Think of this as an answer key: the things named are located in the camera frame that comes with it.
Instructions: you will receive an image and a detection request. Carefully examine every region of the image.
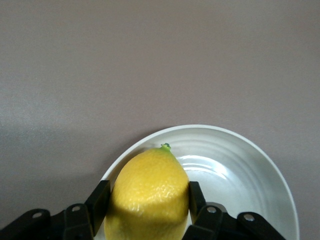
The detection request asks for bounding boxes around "beige plate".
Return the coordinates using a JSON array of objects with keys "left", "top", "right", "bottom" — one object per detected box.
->
[{"left": 93, "top": 124, "right": 300, "bottom": 240}]

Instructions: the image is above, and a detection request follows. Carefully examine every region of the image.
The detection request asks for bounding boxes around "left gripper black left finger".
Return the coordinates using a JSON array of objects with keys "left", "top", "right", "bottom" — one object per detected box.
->
[{"left": 0, "top": 179, "right": 111, "bottom": 240}]

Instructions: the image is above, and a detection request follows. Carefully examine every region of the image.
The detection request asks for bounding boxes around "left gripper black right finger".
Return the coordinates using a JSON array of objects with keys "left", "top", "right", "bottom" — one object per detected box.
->
[{"left": 181, "top": 181, "right": 287, "bottom": 240}]

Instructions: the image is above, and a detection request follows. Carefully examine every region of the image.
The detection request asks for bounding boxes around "yellow lemon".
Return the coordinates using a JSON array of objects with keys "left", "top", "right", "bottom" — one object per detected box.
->
[{"left": 103, "top": 142, "right": 190, "bottom": 240}]

